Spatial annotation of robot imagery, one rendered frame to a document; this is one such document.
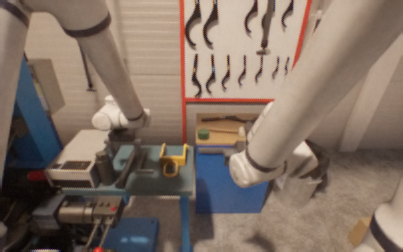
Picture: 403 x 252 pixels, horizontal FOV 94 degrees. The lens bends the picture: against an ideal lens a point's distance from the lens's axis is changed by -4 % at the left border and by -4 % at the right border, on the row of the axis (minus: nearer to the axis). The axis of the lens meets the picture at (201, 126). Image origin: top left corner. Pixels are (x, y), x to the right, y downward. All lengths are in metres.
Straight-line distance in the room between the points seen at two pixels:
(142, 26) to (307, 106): 2.43
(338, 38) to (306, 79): 0.06
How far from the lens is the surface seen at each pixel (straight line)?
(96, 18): 0.54
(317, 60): 0.31
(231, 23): 2.57
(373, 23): 0.29
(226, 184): 2.02
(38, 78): 1.84
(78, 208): 1.27
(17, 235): 1.32
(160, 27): 2.60
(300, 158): 0.58
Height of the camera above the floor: 1.89
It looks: 30 degrees down
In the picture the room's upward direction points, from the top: 2 degrees clockwise
